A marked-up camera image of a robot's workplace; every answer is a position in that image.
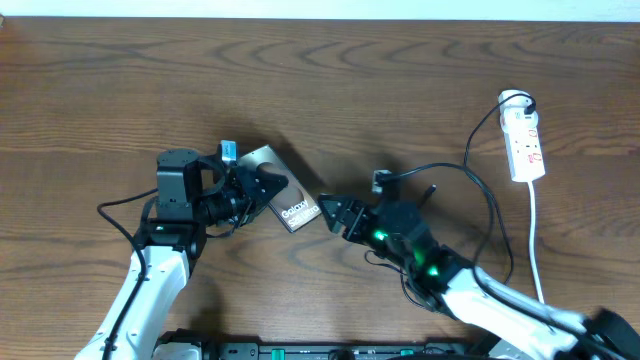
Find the white power strip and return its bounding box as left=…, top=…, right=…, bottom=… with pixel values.
left=498, top=90, right=545, bottom=183

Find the Galaxy smartphone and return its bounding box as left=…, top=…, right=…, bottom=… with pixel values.
left=238, top=145, right=321, bottom=233

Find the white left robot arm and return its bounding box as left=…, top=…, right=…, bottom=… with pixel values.
left=77, top=142, right=288, bottom=359

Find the white power strip cord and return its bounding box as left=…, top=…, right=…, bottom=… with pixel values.
left=527, top=180, right=546, bottom=305

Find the black USB charging cable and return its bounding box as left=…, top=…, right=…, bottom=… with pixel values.
left=363, top=91, right=538, bottom=314

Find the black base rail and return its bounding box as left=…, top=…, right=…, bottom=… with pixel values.
left=151, top=328, right=490, bottom=360

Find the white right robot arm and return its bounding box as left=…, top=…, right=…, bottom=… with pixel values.
left=317, top=195, right=639, bottom=359

